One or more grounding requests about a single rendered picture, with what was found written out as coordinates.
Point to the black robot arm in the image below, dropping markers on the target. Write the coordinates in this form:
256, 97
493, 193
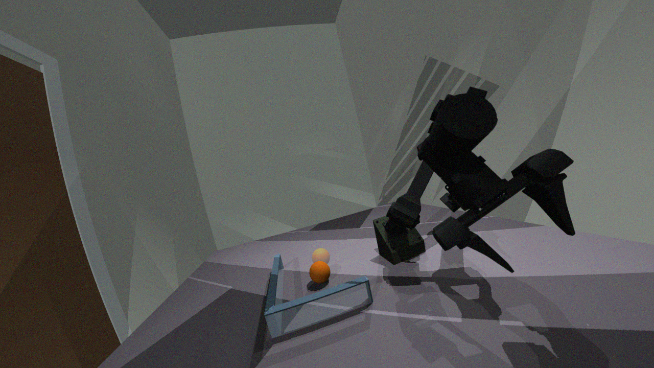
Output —
459, 124

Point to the translucent yellow ball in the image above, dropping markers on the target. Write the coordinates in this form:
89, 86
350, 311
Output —
321, 254

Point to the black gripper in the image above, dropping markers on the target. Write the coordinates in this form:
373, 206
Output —
479, 187

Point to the orange ball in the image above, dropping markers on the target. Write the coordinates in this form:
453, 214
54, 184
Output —
319, 272

